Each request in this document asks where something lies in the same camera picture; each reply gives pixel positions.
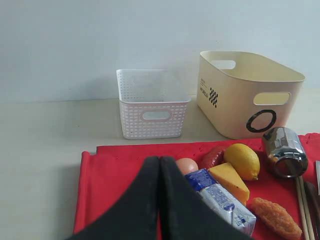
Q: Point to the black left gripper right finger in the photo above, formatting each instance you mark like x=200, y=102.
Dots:
x=183, y=214

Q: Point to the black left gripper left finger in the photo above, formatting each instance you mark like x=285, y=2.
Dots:
x=134, y=215

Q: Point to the blue milk carton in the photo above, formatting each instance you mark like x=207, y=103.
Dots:
x=221, y=201

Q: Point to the brown egg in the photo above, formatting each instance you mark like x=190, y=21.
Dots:
x=186, y=165

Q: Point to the yellow cheese wedge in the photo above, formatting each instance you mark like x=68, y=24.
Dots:
x=227, y=176

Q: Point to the red sausage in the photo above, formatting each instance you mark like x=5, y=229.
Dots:
x=214, y=157

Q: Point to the yellow lemon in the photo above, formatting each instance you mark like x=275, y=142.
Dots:
x=244, y=160

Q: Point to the orange fried nugget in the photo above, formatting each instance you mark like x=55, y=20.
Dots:
x=276, y=218

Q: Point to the red tablecloth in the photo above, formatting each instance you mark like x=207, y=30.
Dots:
x=106, y=175

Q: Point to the white perforated plastic basket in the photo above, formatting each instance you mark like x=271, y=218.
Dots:
x=152, y=104

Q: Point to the shiny steel cup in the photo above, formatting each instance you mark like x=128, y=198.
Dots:
x=285, y=153

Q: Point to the wooden chopstick right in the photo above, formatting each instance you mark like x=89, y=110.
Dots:
x=306, y=209

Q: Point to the brown wooden spoon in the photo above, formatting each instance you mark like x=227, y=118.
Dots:
x=315, y=201

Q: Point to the cream plastic bin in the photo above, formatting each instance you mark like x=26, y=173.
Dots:
x=245, y=94

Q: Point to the steel knife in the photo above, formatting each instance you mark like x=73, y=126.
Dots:
x=317, y=168

